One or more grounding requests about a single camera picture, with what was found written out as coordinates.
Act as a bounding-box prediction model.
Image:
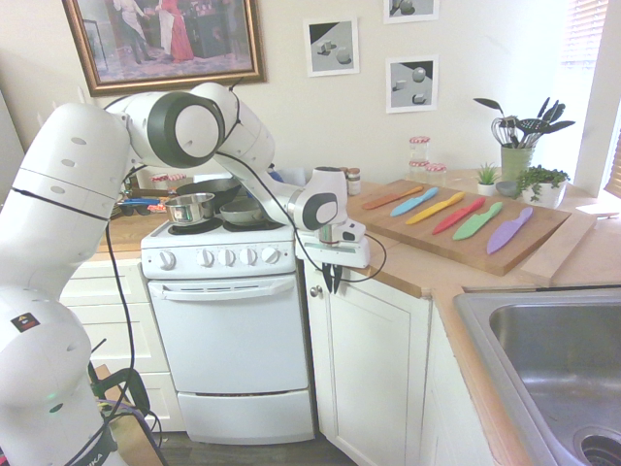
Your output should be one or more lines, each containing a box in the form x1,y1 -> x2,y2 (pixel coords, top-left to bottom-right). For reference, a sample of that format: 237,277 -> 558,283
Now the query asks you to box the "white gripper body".
295,231 -> 372,270

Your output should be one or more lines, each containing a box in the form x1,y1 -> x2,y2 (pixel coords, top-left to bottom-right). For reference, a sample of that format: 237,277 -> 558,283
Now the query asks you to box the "white cabinet door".
306,264 -> 433,466

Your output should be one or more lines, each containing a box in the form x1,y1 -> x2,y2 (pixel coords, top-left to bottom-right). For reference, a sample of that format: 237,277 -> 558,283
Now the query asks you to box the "white base cabinet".
303,256 -> 491,466

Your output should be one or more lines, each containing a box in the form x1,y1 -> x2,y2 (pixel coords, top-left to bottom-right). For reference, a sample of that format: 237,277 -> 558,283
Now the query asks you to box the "white drawer cabinet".
60,256 -> 188,433

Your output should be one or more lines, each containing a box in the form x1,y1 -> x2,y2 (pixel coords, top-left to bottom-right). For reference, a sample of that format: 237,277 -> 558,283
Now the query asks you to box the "orange plastic knife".
361,185 -> 424,211

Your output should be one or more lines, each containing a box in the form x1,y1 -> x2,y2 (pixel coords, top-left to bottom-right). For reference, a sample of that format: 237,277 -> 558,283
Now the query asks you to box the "blue plastic knife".
389,186 -> 440,218

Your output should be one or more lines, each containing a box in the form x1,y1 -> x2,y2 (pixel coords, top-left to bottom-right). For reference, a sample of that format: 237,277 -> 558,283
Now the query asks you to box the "white plastic container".
278,166 -> 308,188

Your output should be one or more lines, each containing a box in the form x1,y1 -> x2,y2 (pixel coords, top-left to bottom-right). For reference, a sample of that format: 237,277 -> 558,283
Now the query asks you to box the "yellow plastic knife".
405,191 -> 466,226

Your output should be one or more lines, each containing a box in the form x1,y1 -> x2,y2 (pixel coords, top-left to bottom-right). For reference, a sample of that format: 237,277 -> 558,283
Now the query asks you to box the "grey bowl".
218,201 -> 267,225

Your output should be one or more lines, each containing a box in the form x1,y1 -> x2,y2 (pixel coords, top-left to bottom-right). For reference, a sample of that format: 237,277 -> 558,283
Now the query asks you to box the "white stove with oven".
140,216 -> 316,446

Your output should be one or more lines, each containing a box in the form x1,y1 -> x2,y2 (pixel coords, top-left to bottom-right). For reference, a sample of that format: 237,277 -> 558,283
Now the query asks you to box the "red plastic knife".
432,196 -> 487,236

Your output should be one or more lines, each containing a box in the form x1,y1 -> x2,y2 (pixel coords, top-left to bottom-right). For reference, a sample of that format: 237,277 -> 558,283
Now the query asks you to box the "green plastic knife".
451,201 -> 504,242

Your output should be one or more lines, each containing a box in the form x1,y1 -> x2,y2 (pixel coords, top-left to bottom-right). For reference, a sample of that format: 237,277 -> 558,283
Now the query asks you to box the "large wooden cutting board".
347,179 -> 572,277

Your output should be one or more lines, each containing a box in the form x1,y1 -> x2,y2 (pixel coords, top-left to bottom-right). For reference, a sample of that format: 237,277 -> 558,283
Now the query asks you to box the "stainless steel pot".
164,192 -> 217,226

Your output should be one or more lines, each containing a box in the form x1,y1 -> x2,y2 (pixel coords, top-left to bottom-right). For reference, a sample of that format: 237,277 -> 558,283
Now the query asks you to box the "small succulent white pot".
474,162 -> 501,198

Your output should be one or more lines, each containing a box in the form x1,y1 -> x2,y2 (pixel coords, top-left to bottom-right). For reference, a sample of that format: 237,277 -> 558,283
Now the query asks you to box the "purple plastic knife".
486,207 -> 534,256

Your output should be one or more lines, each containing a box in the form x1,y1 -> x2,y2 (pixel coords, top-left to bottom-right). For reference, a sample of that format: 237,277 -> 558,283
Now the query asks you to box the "grey print with sphere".
385,53 -> 441,115

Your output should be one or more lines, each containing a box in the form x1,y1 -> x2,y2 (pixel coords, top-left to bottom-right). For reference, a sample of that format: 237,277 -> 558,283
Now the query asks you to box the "green utensil holder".
500,144 -> 536,183

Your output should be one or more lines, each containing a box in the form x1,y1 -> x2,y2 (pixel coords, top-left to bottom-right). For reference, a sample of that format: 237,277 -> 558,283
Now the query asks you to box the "metal whisk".
490,116 -> 516,148

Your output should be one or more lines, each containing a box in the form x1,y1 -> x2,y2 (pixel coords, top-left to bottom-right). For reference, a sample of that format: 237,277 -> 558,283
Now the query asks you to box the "grey print with cube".
303,17 -> 361,79

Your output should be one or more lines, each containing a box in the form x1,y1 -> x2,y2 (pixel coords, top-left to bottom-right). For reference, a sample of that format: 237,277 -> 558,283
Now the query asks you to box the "trailing plant white pot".
513,165 -> 572,210

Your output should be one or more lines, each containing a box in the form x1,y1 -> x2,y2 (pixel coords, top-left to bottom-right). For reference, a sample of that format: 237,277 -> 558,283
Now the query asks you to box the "light wooden plank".
518,211 -> 598,287

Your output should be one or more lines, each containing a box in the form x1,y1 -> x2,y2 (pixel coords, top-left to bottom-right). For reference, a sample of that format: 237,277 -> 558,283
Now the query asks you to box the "black clamp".
86,339 -> 151,423

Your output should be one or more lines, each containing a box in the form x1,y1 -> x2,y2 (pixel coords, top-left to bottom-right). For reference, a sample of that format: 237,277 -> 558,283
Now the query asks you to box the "black slotted spoon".
513,117 -> 547,149

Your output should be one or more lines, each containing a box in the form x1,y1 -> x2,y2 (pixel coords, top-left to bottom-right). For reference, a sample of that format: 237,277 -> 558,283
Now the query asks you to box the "stainless steel sink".
453,285 -> 621,466

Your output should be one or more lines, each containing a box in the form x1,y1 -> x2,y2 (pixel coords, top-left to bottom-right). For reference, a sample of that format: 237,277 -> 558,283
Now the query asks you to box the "gold framed painting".
61,0 -> 269,98

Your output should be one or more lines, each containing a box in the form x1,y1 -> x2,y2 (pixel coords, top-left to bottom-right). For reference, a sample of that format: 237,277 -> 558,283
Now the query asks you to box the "grey print cut off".
382,0 -> 441,25

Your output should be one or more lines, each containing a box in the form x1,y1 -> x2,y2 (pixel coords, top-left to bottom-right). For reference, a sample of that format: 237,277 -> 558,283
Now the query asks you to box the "black slotted turner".
536,96 -> 567,123

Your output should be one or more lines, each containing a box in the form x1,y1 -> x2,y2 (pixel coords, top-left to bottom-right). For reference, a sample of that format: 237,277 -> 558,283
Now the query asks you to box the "white window blind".
560,0 -> 610,69

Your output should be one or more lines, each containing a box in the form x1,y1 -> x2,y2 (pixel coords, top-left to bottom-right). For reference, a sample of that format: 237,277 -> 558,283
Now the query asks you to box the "white grey wrist camera box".
339,218 -> 367,244

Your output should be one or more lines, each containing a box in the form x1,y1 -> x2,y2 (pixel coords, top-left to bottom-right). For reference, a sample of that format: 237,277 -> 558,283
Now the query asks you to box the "blue handled tool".
118,192 -> 169,216

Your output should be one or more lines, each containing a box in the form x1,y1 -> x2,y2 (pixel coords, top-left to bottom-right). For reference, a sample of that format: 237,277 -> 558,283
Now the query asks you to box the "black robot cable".
62,77 -> 388,466

